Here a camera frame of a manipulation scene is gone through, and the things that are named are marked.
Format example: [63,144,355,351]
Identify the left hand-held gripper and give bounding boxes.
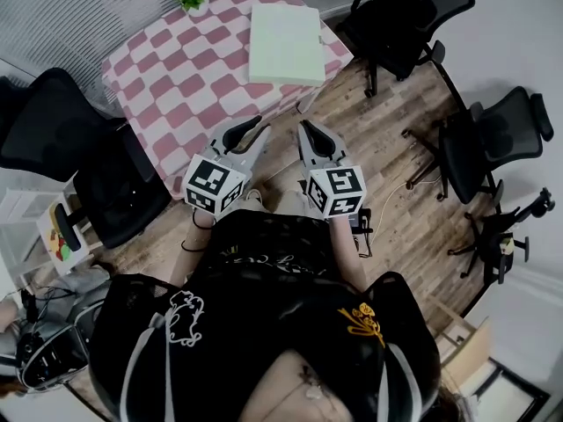
[182,115,272,216]

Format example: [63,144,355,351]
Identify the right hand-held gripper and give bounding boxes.
[296,120,368,221]

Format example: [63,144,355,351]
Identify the white object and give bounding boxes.
[248,3,327,89]

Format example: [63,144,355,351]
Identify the person's left forearm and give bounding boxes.
[169,208,217,287]

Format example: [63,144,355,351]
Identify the person's right forearm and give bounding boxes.
[327,215,369,293]

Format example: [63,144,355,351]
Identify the grey table leg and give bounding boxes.
[296,89,319,115]

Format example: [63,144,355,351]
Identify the person's legs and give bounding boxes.
[243,186,327,220]

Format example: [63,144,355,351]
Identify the pink checkered tablecloth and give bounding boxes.
[101,0,355,200]

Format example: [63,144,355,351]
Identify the black power adapter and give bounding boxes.
[347,207,376,259]

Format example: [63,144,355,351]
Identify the person's black patterned top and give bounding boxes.
[87,208,442,422]

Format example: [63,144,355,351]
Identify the black office chair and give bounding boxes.
[335,0,477,99]
[0,67,173,251]
[400,85,555,207]
[447,186,556,286]

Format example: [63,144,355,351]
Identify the white shelf cart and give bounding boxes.
[0,186,91,277]

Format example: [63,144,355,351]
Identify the cardboard box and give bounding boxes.
[432,304,494,387]

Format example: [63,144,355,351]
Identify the black grey-rimmed device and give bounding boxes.
[16,322,92,391]

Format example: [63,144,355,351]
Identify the black-framed glass panel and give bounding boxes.
[460,357,552,422]

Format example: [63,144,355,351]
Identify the white floor cable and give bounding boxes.
[371,177,441,235]

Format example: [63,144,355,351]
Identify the pendant necklace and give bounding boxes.
[296,364,329,403]

